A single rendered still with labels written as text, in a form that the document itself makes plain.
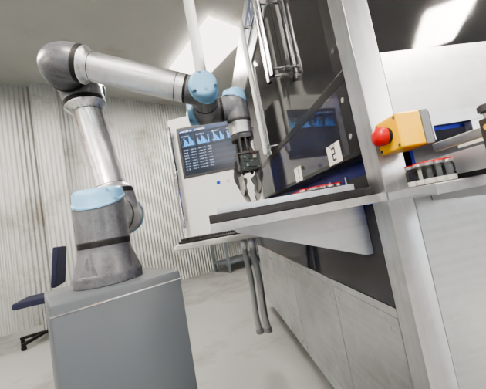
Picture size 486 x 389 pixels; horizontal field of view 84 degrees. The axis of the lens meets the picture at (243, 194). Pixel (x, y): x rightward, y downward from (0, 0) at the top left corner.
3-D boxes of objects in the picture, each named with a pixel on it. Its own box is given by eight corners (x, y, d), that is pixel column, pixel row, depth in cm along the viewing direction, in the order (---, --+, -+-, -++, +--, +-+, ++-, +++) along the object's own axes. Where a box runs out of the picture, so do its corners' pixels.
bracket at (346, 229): (367, 252, 73) (356, 204, 74) (373, 253, 70) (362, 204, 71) (244, 279, 68) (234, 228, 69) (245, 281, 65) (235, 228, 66)
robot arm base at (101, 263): (77, 294, 54) (71, 245, 55) (69, 287, 66) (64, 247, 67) (151, 273, 64) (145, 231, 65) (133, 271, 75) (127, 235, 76)
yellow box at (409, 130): (410, 151, 61) (402, 120, 61) (436, 142, 54) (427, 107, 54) (379, 157, 60) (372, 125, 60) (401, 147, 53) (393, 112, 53)
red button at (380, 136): (386, 147, 58) (383, 129, 59) (399, 141, 54) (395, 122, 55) (370, 149, 58) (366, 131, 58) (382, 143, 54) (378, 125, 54)
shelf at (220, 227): (308, 210, 132) (308, 206, 133) (414, 195, 63) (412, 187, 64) (211, 228, 126) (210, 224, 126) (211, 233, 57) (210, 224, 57)
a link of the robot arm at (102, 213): (64, 247, 59) (57, 186, 60) (92, 242, 72) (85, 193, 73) (121, 236, 61) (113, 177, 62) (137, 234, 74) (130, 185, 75)
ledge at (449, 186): (443, 190, 62) (442, 181, 62) (504, 181, 49) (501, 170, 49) (389, 201, 60) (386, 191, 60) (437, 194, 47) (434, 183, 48)
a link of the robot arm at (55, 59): (21, 15, 64) (223, 65, 69) (48, 45, 75) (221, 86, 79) (7, 59, 63) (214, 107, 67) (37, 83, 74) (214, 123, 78)
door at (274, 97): (271, 155, 159) (253, 61, 164) (295, 127, 113) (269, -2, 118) (270, 155, 159) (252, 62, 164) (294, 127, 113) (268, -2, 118)
